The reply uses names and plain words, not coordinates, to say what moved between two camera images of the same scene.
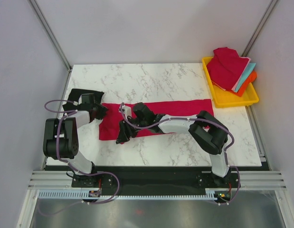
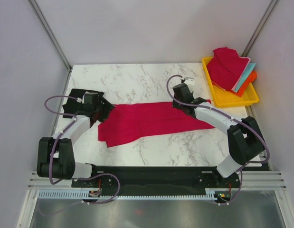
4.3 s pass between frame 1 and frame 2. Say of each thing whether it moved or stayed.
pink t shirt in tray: stayed
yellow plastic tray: stayed
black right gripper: moved
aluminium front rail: stayed
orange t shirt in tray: stayed
